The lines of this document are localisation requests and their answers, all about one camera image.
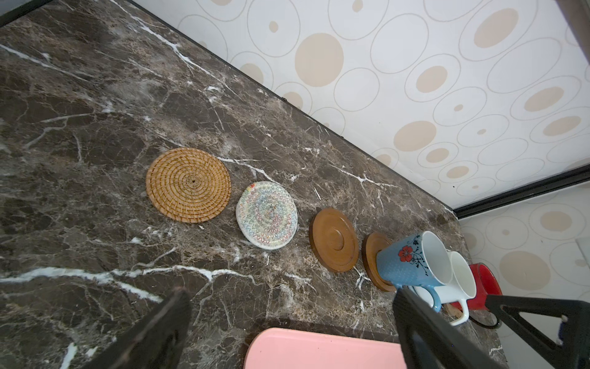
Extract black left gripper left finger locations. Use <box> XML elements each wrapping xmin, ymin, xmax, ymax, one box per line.
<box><xmin>85</xmin><ymin>288</ymin><xmax>191</xmax><ymax>368</ymax></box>

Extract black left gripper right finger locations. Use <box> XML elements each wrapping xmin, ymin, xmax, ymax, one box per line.
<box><xmin>393</xmin><ymin>288</ymin><xmax>501</xmax><ymax>369</ymax></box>

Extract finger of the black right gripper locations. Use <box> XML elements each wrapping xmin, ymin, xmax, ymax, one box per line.
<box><xmin>486</xmin><ymin>295</ymin><xmax>589</xmax><ymax>368</ymax></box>

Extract white mug back row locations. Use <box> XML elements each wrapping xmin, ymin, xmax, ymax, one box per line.
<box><xmin>433</xmin><ymin>250</ymin><xmax>476</xmax><ymax>326</ymax></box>

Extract blue floral mug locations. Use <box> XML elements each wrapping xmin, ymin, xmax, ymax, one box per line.
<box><xmin>376</xmin><ymin>231</ymin><xmax>453</xmax><ymax>312</ymax></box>

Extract red mug black handle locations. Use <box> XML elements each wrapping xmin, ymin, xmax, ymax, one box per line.
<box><xmin>450</xmin><ymin>263</ymin><xmax>502</xmax><ymax>330</ymax></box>

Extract brown wooden coaster far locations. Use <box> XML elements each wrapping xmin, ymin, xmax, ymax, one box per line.
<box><xmin>361</xmin><ymin>232</ymin><xmax>396</xmax><ymax>292</ymax></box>

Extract brown wooden coaster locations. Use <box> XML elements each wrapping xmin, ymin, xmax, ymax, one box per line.
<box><xmin>361</xmin><ymin>232</ymin><xmax>396</xmax><ymax>292</ymax></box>
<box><xmin>309</xmin><ymin>208</ymin><xmax>360</xmax><ymax>273</ymax></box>

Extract brown wooden coaster near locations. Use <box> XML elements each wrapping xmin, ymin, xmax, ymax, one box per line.
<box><xmin>309</xmin><ymin>208</ymin><xmax>360</xmax><ymax>273</ymax></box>

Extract woven rattan round coaster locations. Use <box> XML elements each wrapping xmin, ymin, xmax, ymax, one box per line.
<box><xmin>145</xmin><ymin>148</ymin><xmax>231</xmax><ymax>224</ymax></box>

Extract white multicolour stitched coaster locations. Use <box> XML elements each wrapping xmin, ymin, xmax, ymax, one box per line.
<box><xmin>236</xmin><ymin>181</ymin><xmax>298</xmax><ymax>251</ymax></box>

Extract pink plastic tray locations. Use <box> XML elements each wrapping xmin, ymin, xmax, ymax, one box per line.
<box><xmin>244</xmin><ymin>327</ymin><xmax>407</xmax><ymax>369</ymax></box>

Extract black right corner post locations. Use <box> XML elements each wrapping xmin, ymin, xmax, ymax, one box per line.
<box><xmin>453</xmin><ymin>164</ymin><xmax>589</xmax><ymax>219</ymax></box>

